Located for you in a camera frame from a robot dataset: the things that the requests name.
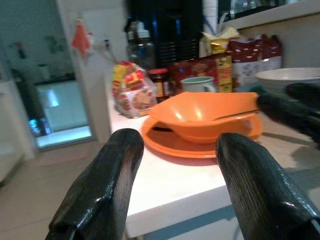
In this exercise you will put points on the red and white food bag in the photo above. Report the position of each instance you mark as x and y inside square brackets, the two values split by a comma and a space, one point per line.
[255, 60]

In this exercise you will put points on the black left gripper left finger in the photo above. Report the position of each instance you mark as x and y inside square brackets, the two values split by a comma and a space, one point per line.
[105, 190]

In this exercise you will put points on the white ceramic bowl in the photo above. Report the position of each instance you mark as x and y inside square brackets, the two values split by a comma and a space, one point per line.
[285, 77]

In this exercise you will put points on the red and yellow food box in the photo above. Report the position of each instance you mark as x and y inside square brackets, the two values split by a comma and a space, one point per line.
[202, 71]

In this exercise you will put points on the clear bag of snack packets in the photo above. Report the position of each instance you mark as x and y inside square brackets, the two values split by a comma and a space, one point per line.
[133, 90]

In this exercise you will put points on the pale green mug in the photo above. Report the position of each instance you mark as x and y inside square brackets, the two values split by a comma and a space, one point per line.
[197, 84]

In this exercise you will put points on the clear plastic bottle white cap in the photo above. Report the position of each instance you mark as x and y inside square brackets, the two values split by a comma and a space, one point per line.
[142, 47]

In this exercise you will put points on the black coffee machine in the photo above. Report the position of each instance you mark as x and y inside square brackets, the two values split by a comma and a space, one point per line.
[166, 32]

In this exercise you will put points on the orange plastic plate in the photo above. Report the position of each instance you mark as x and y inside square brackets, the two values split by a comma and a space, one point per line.
[175, 145]

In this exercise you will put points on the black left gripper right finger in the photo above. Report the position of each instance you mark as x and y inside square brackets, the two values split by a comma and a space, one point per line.
[260, 190]

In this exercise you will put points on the red-lidded sauce jar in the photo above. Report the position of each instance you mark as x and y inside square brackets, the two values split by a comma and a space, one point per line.
[160, 83]

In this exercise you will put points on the metal spoon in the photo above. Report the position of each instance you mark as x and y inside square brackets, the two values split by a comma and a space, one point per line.
[235, 115]

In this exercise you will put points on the orange plastic bowl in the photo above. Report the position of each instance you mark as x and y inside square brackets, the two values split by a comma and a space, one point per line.
[200, 112]

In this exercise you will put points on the orange hanging cloth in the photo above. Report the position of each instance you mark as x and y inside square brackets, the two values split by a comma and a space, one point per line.
[80, 41]

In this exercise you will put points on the yellow paper bag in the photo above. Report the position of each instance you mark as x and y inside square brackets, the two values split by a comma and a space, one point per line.
[217, 42]

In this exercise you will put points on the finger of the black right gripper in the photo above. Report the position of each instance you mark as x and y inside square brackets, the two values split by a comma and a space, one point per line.
[287, 112]
[305, 91]

